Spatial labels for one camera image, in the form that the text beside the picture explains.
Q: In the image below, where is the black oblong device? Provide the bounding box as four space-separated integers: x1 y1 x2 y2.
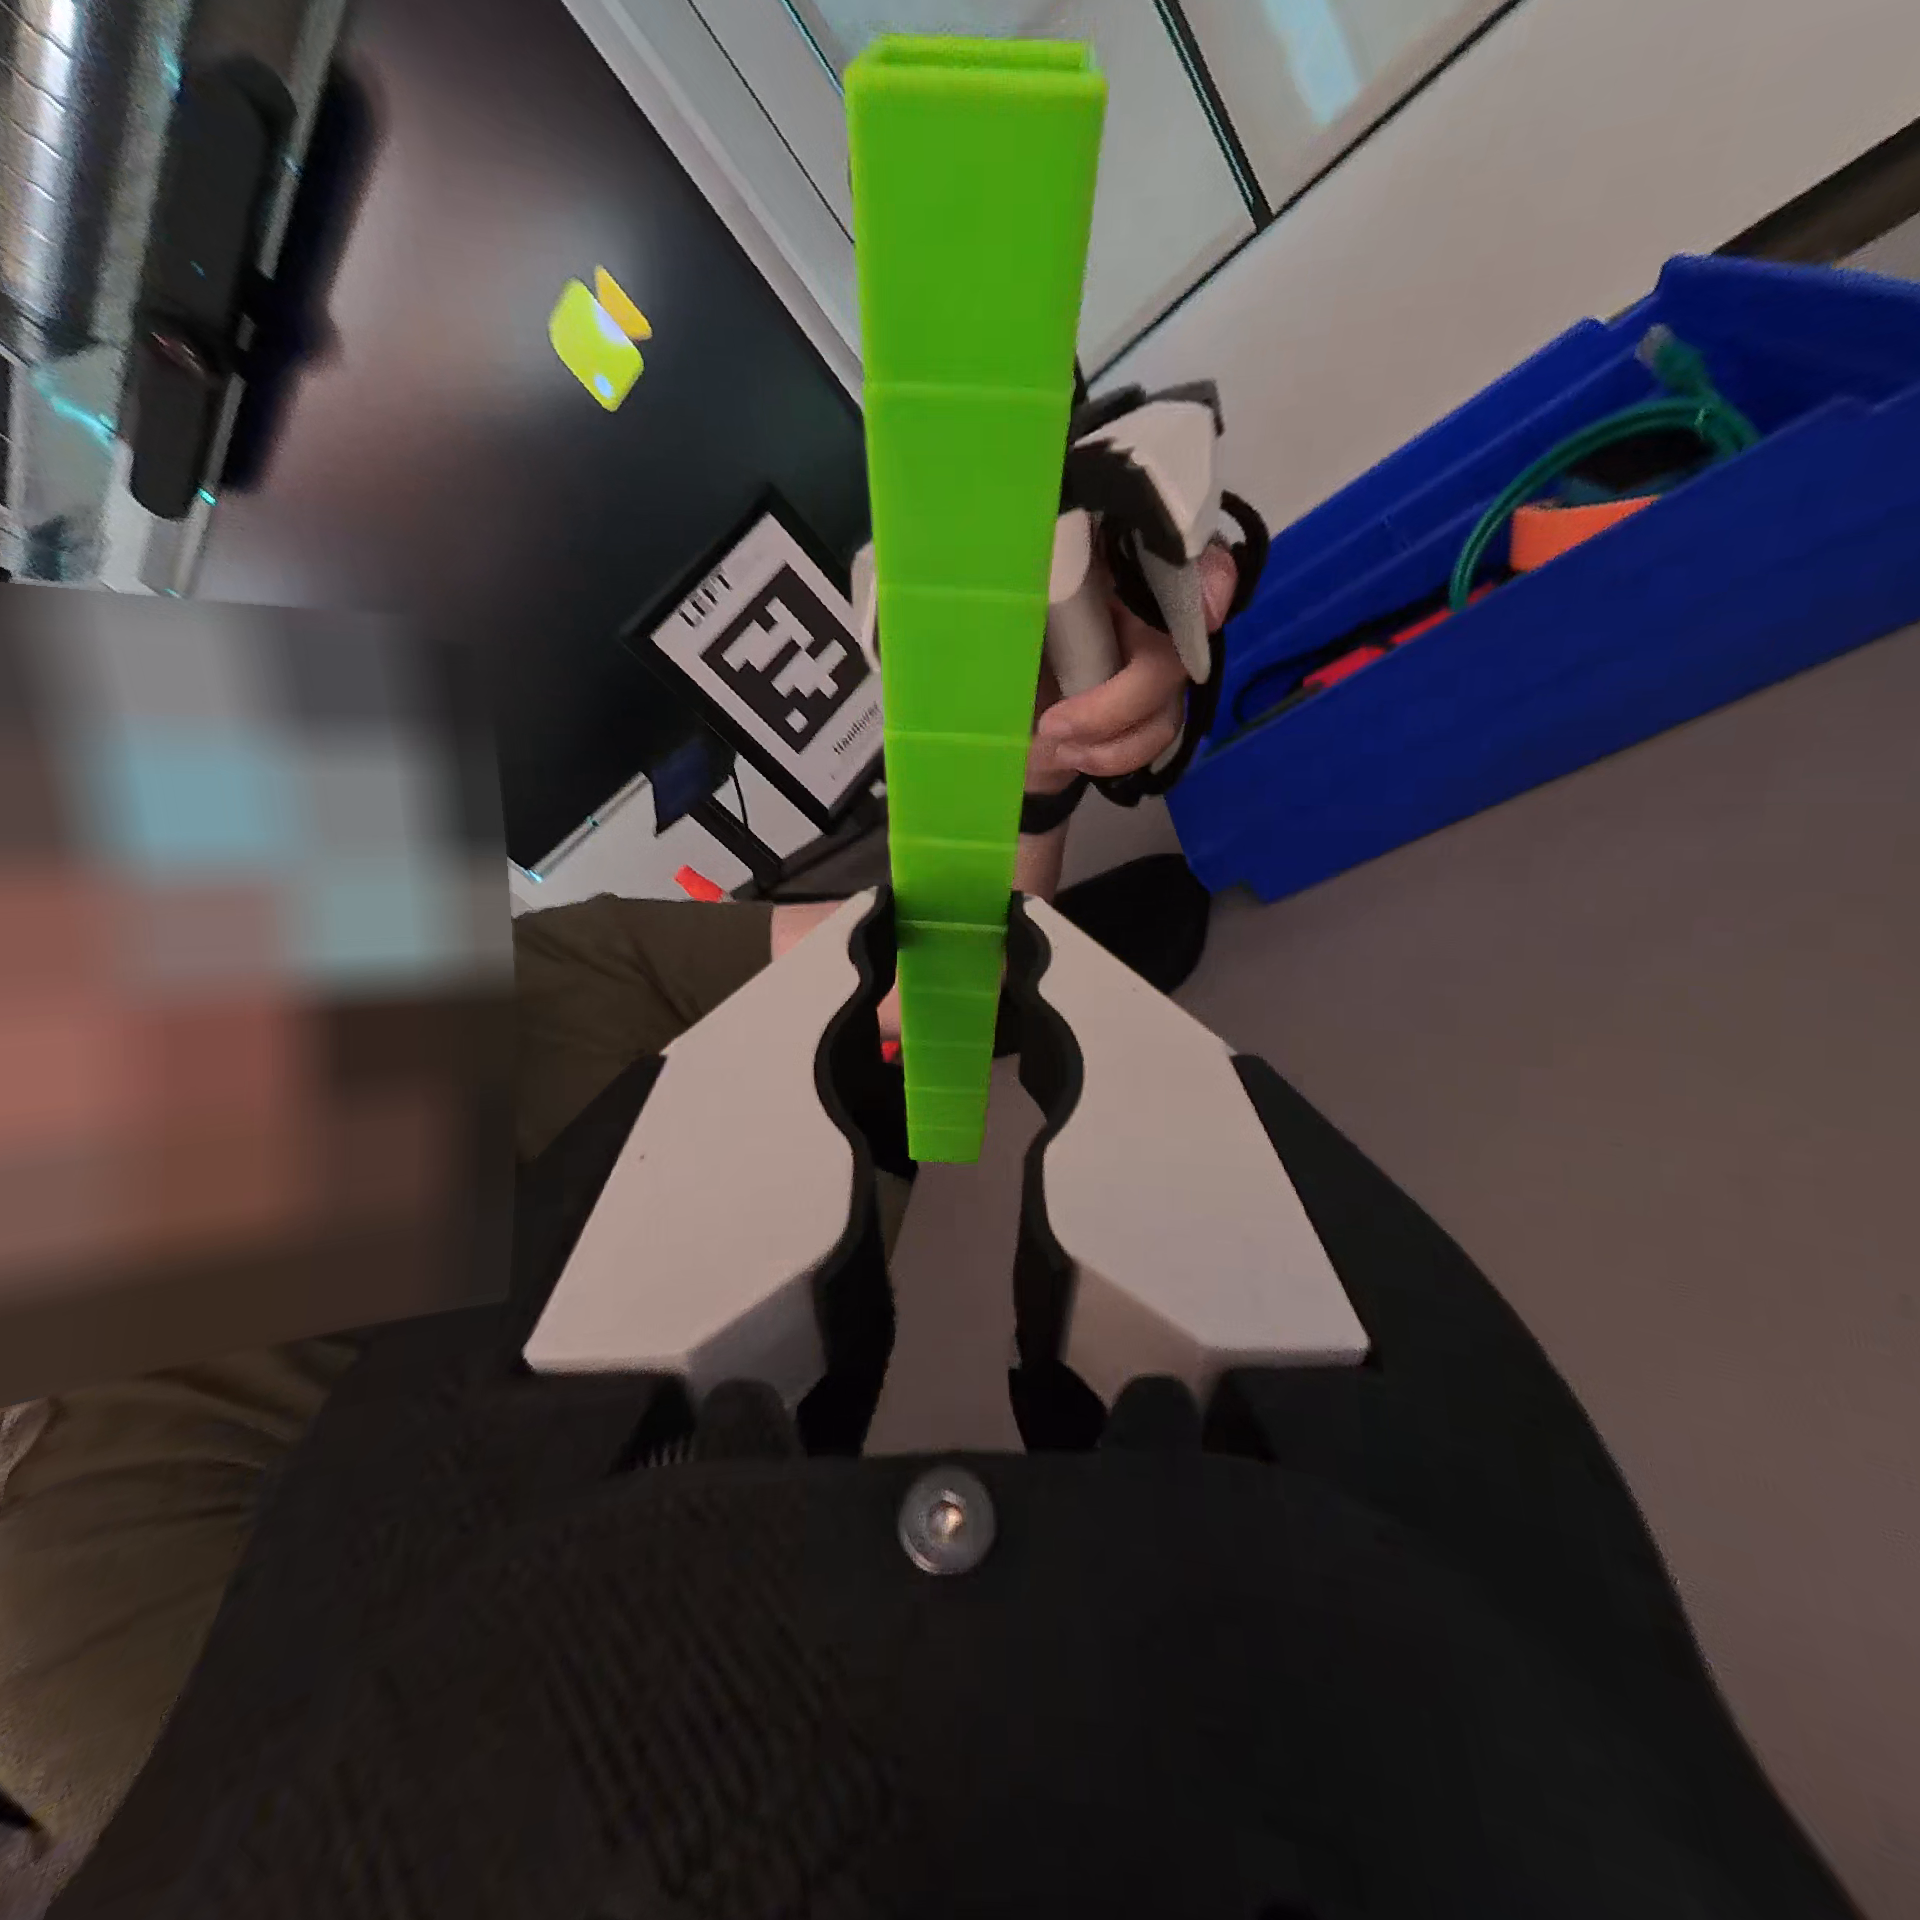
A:
124 57 309 523

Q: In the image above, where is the blue plastic bin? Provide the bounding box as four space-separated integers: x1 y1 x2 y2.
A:
1160 251 1920 905

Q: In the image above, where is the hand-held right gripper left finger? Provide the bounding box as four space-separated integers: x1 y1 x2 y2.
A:
521 886 916 1454

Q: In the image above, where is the person's left hand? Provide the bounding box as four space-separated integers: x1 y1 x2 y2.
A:
1030 541 1244 785

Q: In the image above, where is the black wall screen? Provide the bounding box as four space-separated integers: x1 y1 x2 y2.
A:
193 0 886 904

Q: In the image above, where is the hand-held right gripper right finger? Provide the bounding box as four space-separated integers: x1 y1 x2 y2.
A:
996 887 1374 1454

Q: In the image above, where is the red plastic part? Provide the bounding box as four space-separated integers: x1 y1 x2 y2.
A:
1302 592 1501 694

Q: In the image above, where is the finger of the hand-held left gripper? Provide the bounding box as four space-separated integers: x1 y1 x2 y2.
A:
1118 517 1221 682
1067 383 1229 549

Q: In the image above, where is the green plastic square tube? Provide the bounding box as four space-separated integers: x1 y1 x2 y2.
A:
839 37 1112 1163

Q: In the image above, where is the green cable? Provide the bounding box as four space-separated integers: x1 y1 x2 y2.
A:
1447 328 1764 602

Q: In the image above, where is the fiducial marker sign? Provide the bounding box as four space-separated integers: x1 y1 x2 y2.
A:
621 488 886 841

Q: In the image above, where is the orange tape roll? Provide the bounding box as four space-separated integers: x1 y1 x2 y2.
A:
1505 496 1665 577

